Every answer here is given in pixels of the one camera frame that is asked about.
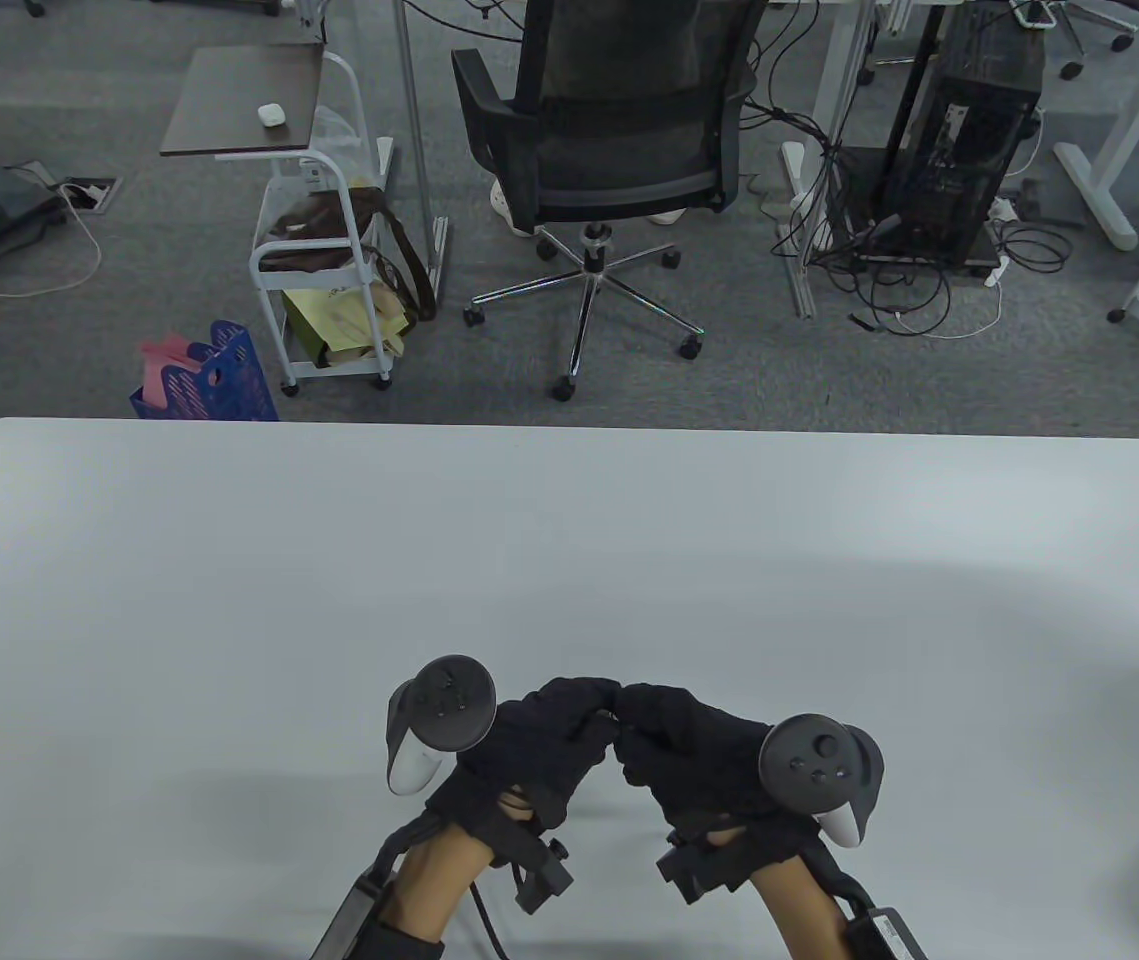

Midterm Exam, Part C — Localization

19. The white floor cable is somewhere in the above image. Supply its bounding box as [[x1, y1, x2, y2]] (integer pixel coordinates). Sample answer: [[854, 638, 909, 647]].
[[0, 185, 104, 301]]

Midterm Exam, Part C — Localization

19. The blue plastic basket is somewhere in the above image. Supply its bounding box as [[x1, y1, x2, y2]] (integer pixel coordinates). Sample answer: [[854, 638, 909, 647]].
[[129, 320, 280, 422]]

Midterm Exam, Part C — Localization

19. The floor socket box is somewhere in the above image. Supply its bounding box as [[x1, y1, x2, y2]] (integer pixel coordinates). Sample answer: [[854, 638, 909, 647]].
[[57, 177, 120, 213]]

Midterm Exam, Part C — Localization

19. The white cart with brown top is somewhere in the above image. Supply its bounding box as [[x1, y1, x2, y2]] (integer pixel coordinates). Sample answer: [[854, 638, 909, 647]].
[[159, 42, 400, 398]]

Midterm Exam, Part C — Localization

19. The person's left forearm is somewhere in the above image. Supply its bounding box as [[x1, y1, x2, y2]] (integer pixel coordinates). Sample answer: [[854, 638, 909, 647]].
[[384, 830, 495, 960]]

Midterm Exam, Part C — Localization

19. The thin white cable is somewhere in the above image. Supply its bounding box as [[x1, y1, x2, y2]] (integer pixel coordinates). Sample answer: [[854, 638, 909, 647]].
[[894, 280, 1005, 341]]

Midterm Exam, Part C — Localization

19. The white and black controller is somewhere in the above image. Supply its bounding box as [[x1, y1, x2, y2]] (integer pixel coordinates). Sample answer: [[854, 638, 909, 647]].
[[386, 655, 497, 797], [759, 713, 885, 849]]

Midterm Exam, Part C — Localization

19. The person's left hand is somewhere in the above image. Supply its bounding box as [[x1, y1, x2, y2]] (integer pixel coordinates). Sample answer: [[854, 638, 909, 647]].
[[426, 677, 622, 831]]

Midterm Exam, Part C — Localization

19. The silver aluminium pole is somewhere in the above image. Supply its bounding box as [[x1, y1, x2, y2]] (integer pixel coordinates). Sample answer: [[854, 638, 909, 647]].
[[395, 0, 452, 306]]

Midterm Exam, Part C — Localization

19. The yellow-green paper bag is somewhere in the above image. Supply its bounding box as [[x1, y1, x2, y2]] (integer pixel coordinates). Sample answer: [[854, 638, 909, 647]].
[[281, 283, 417, 369]]

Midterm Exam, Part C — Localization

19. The black mesh office chair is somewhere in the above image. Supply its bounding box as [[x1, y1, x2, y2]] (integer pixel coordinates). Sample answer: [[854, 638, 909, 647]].
[[449, 0, 770, 403]]

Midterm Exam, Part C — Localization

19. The tangle of black cables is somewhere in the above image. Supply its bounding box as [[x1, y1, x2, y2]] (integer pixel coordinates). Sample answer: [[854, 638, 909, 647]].
[[744, 90, 1075, 336]]

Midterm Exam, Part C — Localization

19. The pink paper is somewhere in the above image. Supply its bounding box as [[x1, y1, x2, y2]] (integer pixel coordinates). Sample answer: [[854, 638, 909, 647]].
[[139, 333, 215, 409]]

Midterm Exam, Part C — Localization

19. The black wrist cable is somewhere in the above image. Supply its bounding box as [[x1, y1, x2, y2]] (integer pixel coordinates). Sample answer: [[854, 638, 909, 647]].
[[469, 880, 510, 960]]

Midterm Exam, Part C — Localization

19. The person's right hand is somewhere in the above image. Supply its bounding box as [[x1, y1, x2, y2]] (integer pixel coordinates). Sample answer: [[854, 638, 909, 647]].
[[614, 683, 816, 841]]

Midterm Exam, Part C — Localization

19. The black forearm pack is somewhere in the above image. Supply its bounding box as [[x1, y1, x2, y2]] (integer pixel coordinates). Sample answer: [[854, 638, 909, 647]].
[[309, 870, 400, 960], [834, 905, 930, 960]]

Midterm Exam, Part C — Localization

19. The clear plastic bag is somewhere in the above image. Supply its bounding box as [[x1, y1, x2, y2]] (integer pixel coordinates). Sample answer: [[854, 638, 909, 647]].
[[314, 105, 370, 186]]

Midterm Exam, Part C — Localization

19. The grey office chair base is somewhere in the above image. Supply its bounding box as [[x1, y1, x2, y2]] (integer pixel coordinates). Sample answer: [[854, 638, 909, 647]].
[[1009, 0, 1139, 81]]

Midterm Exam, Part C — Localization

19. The black computer tower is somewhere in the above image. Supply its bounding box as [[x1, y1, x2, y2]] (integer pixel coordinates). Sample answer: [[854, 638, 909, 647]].
[[854, 0, 1045, 269]]

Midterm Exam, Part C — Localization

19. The person's right forearm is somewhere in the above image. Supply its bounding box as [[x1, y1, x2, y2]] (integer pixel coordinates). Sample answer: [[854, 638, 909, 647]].
[[751, 855, 855, 960]]

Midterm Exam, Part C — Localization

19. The white desk leg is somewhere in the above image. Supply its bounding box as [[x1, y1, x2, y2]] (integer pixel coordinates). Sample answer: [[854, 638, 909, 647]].
[[781, 0, 875, 319], [1054, 60, 1139, 251]]

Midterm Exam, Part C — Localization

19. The brown bag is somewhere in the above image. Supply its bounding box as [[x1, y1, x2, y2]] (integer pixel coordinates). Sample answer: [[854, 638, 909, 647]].
[[259, 185, 437, 321]]

